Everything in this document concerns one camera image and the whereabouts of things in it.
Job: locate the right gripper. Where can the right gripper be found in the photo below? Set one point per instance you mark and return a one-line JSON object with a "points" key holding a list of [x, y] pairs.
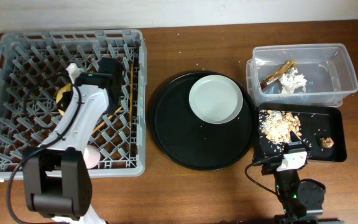
{"points": [[270, 168]]}

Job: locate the food scraps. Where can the food scraps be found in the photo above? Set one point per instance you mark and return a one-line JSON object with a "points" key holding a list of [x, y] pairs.
{"points": [[278, 125]]}

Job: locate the white tissue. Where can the white tissue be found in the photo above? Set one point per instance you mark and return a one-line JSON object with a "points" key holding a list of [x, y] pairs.
{"points": [[292, 81]]}

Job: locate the gold snack wrapper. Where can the gold snack wrapper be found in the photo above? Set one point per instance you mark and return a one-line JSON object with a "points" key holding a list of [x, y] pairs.
{"points": [[277, 74]]}

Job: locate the grey plate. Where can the grey plate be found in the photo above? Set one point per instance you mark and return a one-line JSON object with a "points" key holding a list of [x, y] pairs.
{"points": [[215, 99]]}

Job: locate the wooden chopstick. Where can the wooden chopstick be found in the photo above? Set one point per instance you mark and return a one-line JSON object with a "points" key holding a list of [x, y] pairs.
{"points": [[100, 125], [131, 95]]}

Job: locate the pink cup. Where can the pink cup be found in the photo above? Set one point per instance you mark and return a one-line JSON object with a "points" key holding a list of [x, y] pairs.
{"points": [[91, 156]]}

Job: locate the yellow bowl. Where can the yellow bowl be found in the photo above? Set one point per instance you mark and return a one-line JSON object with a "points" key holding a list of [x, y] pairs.
{"points": [[63, 98]]}

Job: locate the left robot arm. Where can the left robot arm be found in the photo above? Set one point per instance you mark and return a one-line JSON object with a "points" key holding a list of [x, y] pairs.
{"points": [[56, 180]]}

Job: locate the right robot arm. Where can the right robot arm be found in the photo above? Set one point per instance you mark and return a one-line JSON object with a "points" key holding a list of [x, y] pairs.
{"points": [[301, 199]]}

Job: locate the grey plastic dishwasher rack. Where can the grey plastic dishwasher rack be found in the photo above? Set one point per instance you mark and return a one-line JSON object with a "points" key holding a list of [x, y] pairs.
{"points": [[31, 66]]}

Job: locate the black rectangular tray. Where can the black rectangular tray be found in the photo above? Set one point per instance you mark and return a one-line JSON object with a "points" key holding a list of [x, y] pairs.
{"points": [[317, 122]]}

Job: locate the brown food lump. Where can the brown food lump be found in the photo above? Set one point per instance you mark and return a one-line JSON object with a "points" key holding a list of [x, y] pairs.
{"points": [[326, 142]]}

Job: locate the clear plastic bin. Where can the clear plastic bin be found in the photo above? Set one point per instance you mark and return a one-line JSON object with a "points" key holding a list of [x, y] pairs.
{"points": [[327, 68]]}

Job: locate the round black tray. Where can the round black tray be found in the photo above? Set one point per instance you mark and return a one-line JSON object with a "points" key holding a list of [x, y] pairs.
{"points": [[191, 142]]}

